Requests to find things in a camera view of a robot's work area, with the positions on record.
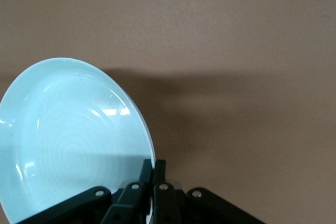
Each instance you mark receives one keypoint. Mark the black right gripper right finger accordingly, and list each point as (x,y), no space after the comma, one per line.
(165,203)

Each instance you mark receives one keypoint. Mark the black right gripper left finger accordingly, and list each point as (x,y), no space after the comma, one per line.
(126,203)

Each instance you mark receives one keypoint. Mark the light blue round plate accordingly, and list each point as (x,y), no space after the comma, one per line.
(65,129)

